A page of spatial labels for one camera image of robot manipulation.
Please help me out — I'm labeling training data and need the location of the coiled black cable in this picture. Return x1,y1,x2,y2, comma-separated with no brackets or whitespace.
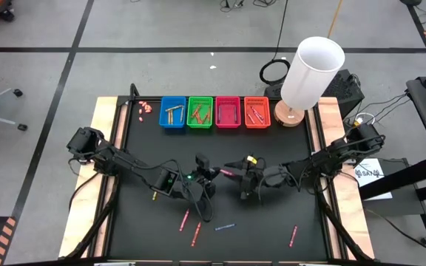
259,58,291,86

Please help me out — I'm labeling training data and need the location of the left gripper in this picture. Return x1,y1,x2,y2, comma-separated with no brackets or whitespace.
178,166,222,202

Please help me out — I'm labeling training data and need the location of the long black floor cable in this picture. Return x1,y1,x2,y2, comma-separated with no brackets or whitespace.
270,0,290,64

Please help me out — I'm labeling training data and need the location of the blue plastic basket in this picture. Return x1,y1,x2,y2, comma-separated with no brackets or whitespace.
158,96,187,130

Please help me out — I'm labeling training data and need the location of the white shade wooden base lamp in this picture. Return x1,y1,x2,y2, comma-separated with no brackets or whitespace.
273,35,346,128

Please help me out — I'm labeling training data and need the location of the grey office chair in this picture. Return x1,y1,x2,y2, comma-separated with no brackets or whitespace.
0,86,29,133

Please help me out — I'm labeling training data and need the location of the orange plastic basket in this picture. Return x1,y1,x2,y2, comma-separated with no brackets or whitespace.
243,96,272,130

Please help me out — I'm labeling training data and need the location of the black side cart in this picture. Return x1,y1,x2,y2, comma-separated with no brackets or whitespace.
358,65,426,248

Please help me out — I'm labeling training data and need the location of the black computer case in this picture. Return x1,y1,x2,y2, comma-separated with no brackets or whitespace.
263,69,366,120

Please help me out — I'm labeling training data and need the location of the white paper sheet with logo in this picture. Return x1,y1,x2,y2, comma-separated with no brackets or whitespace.
353,157,394,201

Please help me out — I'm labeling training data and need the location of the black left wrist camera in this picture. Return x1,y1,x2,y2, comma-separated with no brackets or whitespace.
195,154,210,171

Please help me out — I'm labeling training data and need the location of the white cable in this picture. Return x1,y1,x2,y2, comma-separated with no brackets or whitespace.
349,112,377,126

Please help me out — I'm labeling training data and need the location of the green plastic basket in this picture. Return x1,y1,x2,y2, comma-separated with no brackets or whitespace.
186,96,214,130

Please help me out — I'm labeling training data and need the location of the red plastic basket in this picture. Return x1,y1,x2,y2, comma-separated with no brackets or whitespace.
214,96,243,130

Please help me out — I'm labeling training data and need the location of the orange cable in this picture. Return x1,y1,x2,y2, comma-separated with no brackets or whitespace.
325,0,344,41

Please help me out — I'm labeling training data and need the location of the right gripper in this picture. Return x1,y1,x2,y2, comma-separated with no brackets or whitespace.
223,157,273,200

